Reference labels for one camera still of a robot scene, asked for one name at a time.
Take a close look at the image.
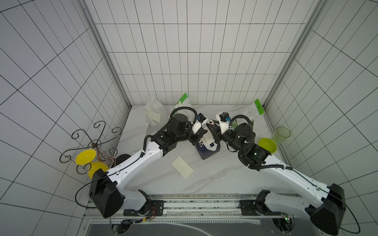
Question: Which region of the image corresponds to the navy blue beige bag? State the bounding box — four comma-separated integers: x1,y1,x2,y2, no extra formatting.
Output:
196,141,221,160

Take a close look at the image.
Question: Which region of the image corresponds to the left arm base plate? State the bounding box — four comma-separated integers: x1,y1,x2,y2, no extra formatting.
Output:
123,200,164,217

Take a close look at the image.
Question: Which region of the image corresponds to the dark round stand base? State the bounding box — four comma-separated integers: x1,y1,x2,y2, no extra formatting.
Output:
114,154,131,166

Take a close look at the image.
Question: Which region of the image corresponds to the lime green bowl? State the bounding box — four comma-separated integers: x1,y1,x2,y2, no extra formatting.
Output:
258,138,278,153

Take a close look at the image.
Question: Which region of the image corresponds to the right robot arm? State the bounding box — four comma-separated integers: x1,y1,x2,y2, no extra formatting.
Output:
206,113,346,236

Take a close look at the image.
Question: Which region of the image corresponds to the yellow plastic goblet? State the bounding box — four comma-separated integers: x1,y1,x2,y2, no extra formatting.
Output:
75,149,109,179

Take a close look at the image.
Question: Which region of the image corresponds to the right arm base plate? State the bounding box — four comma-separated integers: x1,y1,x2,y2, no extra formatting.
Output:
238,200,282,216

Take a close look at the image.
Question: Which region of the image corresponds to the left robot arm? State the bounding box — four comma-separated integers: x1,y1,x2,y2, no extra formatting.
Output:
89,107,208,218

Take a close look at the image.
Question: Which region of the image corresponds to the clear green plastic cup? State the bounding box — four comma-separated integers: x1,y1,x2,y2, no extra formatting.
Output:
270,126,291,146

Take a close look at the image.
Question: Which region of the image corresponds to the cream receipt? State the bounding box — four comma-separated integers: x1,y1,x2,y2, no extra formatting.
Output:
172,156,194,179
200,121,214,144
145,106,161,123

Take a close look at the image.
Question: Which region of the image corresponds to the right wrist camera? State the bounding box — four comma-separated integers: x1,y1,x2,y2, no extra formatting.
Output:
216,112,231,134

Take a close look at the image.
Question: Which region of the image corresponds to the aluminium mounting rail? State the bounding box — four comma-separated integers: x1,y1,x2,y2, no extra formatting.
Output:
84,191,322,219

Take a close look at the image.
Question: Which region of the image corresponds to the green white bag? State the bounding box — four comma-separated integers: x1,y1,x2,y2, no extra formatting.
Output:
231,99,265,129
174,93,194,119

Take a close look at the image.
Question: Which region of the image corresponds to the black wire scroll stand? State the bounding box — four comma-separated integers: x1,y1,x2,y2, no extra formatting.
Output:
59,121,123,168

